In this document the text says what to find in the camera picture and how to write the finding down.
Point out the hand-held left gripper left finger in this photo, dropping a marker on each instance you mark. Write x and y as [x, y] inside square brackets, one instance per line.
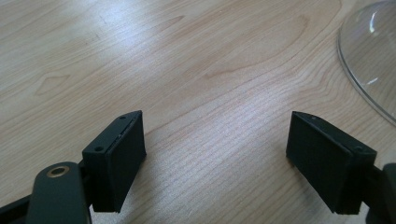
[118, 161]

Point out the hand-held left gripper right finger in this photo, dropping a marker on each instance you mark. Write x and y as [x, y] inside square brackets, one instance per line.
[323, 161]

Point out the clear plastic cup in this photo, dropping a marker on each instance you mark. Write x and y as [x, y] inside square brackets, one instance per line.
[373, 46]

